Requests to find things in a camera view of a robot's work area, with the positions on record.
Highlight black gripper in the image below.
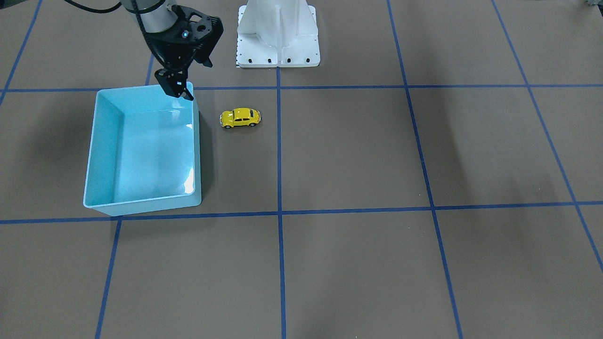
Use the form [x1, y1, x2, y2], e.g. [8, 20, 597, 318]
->
[145, 24, 195, 101]

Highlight yellow beetle toy car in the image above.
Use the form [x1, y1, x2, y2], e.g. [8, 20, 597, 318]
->
[220, 107, 262, 129]

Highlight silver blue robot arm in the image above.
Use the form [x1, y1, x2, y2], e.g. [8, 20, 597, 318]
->
[120, 0, 224, 101]

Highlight light blue plastic bin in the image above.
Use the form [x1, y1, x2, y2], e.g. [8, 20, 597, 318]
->
[82, 84, 202, 216]

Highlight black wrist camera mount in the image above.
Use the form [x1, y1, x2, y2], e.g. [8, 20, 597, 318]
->
[172, 6, 224, 67]

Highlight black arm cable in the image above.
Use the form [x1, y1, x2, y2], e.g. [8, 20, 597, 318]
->
[64, 0, 163, 62]

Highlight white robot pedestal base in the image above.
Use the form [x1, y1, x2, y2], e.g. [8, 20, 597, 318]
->
[236, 0, 321, 68]

